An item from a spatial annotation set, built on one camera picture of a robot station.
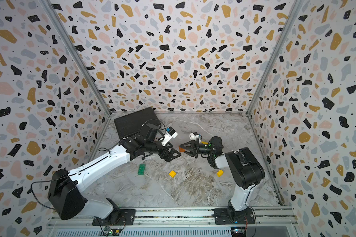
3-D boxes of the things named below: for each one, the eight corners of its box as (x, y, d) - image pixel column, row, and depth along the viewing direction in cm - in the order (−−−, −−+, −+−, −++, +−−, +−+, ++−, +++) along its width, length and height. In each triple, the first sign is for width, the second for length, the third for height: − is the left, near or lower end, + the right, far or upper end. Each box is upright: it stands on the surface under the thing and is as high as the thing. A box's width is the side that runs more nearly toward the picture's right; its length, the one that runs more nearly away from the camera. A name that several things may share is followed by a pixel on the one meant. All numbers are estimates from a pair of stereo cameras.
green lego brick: (137, 175, 91) (137, 173, 89) (140, 165, 94) (139, 164, 93) (144, 175, 91) (143, 173, 89) (145, 165, 95) (145, 164, 93)
